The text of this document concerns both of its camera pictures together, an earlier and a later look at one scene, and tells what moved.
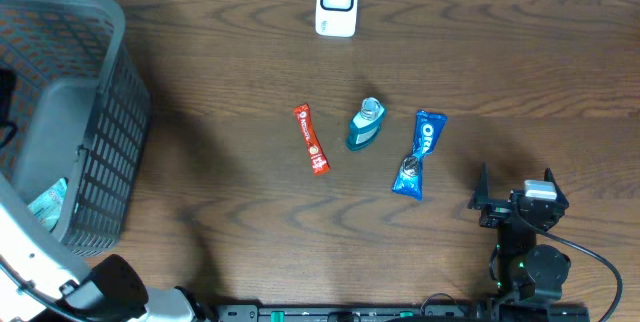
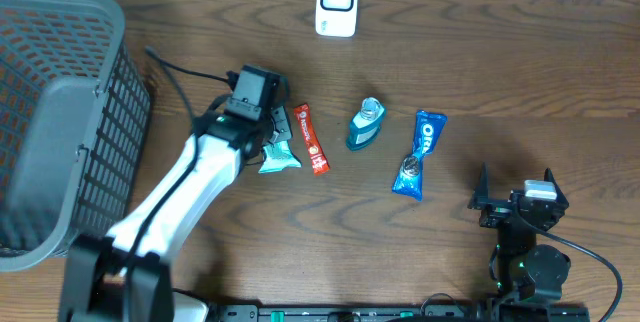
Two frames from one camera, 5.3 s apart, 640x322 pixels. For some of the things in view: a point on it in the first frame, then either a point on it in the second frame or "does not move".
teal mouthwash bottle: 364,127 does not move
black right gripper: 498,209 does not move
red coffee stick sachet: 318,157 does not move
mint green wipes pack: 48,205 → 277,156
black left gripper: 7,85 → 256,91
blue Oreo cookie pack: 428,130 does not move
